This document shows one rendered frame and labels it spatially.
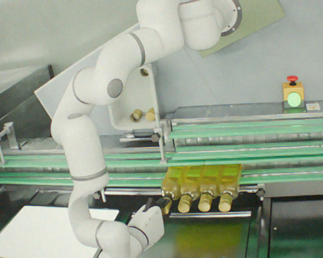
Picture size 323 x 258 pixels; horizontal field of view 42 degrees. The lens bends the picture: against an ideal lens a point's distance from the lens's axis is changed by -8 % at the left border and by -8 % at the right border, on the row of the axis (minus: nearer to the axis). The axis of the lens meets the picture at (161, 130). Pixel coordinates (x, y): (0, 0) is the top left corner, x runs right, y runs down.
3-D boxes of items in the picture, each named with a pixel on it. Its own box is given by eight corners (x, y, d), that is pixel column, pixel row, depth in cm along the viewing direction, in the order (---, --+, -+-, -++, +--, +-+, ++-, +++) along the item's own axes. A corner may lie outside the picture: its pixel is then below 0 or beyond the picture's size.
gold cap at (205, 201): (200, 203, 128) (197, 212, 124) (200, 193, 127) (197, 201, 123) (212, 204, 127) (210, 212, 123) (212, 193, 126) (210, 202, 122)
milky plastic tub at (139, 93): (120, 121, 165) (112, 130, 157) (109, 62, 156) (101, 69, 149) (166, 118, 160) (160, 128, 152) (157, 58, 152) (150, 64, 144)
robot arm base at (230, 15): (183, 3, 134) (169, 10, 121) (211, -22, 128) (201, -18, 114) (216, 39, 136) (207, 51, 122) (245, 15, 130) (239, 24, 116)
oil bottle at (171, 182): (175, 169, 153) (160, 203, 134) (173, 155, 151) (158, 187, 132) (191, 169, 151) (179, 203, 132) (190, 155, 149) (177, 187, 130)
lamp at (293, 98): (287, 104, 140) (288, 108, 137) (287, 91, 138) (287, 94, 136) (300, 104, 139) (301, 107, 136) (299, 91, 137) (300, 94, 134)
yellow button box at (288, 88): (283, 101, 147) (284, 108, 141) (282, 80, 145) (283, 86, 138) (303, 100, 146) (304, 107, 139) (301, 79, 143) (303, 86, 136)
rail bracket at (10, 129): (19, 145, 177) (-8, 170, 157) (10, 107, 171) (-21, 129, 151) (29, 145, 176) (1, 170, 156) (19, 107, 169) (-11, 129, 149)
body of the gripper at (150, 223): (149, 257, 113) (168, 234, 121) (143, 227, 109) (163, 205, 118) (125, 251, 116) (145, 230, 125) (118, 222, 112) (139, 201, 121)
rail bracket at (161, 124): (164, 152, 151) (155, 170, 140) (157, 105, 144) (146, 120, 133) (173, 152, 150) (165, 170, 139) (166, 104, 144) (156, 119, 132)
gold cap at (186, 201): (181, 205, 130) (178, 213, 126) (179, 195, 128) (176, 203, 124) (192, 205, 129) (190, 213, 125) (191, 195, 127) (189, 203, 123)
